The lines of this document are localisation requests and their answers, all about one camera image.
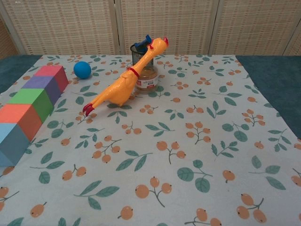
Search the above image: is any purple foam cube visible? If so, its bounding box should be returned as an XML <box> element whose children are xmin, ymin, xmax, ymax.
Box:
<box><xmin>21</xmin><ymin>75</ymin><xmax>62</xmax><ymax>106</ymax></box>

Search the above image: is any green foam cube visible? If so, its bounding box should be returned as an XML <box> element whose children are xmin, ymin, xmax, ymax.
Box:
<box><xmin>7</xmin><ymin>88</ymin><xmax>55</xmax><ymax>123</ymax></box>

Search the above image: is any orange foam cube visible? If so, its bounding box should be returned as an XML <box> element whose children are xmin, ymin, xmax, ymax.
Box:
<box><xmin>0</xmin><ymin>103</ymin><xmax>43</xmax><ymax>145</ymax></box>

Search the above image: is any light blue foam cube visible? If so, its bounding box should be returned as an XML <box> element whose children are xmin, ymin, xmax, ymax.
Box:
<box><xmin>0</xmin><ymin>123</ymin><xmax>32</xmax><ymax>167</ymax></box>

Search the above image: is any glass jar with label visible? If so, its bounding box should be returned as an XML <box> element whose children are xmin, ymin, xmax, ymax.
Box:
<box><xmin>135</xmin><ymin>66</ymin><xmax>158</xmax><ymax>91</ymax></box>

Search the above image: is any yellow rubber chicken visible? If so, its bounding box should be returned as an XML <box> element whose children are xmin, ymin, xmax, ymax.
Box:
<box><xmin>82</xmin><ymin>36</ymin><xmax>170</xmax><ymax>117</ymax></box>

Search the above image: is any floral tablecloth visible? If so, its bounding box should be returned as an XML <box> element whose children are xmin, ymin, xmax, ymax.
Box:
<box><xmin>0</xmin><ymin>54</ymin><xmax>301</xmax><ymax>226</ymax></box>

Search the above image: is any black mesh pen holder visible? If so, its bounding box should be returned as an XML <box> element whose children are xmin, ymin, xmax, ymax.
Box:
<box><xmin>130</xmin><ymin>43</ymin><xmax>155</xmax><ymax>68</ymax></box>

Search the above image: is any blue tool in holder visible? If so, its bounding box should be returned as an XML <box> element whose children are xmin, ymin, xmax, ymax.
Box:
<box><xmin>134</xmin><ymin>34</ymin><xmax>152</xmax><ymax>52</ymax></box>

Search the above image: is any blue ball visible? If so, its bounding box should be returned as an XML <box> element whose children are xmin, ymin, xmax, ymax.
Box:
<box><xmin>73</xmin><ymin>61</ymin><xmax>92</xmax><ymax>79</ymax></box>

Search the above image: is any pink foam cube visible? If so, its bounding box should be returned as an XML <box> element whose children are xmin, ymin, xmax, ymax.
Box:
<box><xmin>33</xmin><ymin>65</ymin><xmax>69</xmax><ymax>93</ymax></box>

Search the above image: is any woven folding screen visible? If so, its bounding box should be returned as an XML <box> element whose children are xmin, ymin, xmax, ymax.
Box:
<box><xmin>0</xmin><ymin>0</ymin><xmax>301</xmax><ymax>60</ymax></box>

